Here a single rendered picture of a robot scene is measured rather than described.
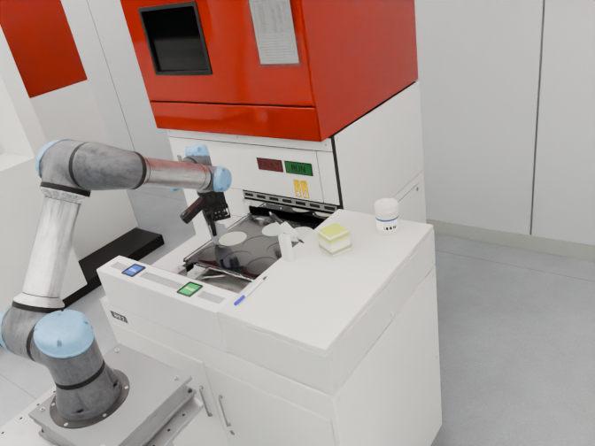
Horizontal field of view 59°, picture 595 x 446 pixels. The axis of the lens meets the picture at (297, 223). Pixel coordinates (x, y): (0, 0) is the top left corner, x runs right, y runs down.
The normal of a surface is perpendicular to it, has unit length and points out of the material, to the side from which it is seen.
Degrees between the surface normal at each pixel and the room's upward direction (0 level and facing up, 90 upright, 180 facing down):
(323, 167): 90
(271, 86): 90
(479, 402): 0
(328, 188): 90
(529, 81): 90
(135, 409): 2
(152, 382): 2
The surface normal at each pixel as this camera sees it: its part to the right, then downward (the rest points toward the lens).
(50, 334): 0.00, -0.85
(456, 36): -0.58, 0.46
